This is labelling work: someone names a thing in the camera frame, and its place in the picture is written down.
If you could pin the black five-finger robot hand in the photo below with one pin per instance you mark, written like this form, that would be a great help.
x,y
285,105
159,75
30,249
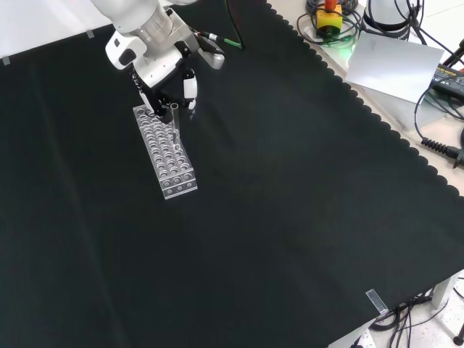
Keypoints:
x,y
159,69

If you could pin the clear glass test tube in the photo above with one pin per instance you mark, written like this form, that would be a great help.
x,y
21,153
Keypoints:
x,y
176,127

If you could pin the clear plastic test tube rack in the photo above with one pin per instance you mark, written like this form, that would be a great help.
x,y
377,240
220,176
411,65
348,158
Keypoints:
x,y
166,159

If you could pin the grey tape strip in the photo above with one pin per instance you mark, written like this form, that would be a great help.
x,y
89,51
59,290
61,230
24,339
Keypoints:
x,y
5,60
90,34

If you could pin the black bench cloth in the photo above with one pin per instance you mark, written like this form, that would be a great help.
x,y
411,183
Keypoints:
x,y
253,203

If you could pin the yellow stop button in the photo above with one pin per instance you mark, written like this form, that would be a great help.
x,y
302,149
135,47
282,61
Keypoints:
x,y
329,20

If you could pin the pale grey board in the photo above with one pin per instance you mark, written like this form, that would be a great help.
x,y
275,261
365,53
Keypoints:
x,y
393,65

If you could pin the black power adapter yellow label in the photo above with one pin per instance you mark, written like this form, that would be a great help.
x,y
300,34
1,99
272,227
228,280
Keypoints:
x,y
447,78

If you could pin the black tripod leg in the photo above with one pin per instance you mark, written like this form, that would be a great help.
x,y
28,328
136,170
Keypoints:
x,y
455,54

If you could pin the clear tape strip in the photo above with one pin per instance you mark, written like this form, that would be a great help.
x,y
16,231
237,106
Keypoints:
x,y
376,301

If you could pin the white table leg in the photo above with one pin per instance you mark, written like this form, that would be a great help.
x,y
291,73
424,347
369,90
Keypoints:
x,y
443,291

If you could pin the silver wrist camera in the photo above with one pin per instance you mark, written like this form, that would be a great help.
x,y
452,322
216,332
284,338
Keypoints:
x,y
214,59

